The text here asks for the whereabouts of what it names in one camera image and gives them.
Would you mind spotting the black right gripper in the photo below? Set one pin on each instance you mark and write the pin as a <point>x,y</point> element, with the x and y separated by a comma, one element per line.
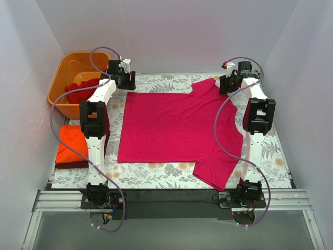
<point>224,86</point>

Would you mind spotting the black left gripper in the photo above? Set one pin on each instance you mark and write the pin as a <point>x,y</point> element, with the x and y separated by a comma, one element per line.
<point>128,83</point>

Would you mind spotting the magenta t shirt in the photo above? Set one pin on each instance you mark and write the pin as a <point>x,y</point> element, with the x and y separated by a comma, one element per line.
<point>194,127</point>

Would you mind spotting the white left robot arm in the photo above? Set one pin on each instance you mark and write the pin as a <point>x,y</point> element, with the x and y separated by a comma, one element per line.
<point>94,122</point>

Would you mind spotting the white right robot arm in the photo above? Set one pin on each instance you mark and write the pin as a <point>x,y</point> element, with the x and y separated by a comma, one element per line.
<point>257,122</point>

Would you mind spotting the folded dark red t shirt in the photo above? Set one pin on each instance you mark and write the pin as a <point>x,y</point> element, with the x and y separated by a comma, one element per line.
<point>78,164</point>

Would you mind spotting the red t shirt in bin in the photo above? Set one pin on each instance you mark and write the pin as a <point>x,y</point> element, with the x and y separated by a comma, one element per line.
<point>82,95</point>

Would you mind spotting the orange plastic bin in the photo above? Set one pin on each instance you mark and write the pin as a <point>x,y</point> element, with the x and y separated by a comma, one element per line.
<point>74,68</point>

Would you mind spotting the folded orange t shirt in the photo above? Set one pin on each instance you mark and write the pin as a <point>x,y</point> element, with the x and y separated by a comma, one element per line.
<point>75,139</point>

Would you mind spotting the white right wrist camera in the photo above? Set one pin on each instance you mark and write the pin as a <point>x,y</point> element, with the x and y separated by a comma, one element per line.
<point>229,68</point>

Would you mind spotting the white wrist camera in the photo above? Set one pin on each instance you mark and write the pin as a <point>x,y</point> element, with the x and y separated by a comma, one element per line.
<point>229,68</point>
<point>125,65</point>

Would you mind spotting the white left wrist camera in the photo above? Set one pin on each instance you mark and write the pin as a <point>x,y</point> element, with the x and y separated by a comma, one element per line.
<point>125,65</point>

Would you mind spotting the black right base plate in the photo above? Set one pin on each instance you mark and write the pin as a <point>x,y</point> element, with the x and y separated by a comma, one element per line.
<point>229,199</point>

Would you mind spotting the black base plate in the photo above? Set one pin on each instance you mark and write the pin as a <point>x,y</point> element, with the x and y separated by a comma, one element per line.
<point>229,199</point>
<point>109,200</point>

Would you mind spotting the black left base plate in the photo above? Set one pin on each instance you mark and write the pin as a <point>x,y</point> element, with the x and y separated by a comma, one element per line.
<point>109,200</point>

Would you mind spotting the aluminium frame rail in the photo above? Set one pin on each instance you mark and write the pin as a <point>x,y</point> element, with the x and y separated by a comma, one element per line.
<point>74,200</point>

